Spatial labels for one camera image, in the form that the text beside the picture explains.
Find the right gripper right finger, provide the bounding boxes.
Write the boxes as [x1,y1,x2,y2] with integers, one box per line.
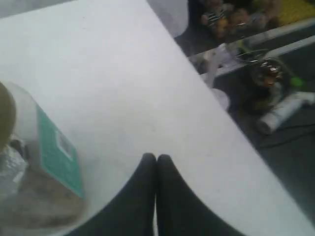
[156,154,242,236]

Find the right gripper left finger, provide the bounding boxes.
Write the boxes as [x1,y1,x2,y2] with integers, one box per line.
[69,153,157,236]

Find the dark cluttered floor objects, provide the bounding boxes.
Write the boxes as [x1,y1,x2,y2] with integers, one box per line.
[230,48,304,115]

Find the white bottle on floor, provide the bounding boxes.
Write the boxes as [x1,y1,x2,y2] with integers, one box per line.
[256,91,315,135]

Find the clear nut jar gold lid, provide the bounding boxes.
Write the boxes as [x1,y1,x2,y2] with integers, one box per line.
[0,82,85,231]

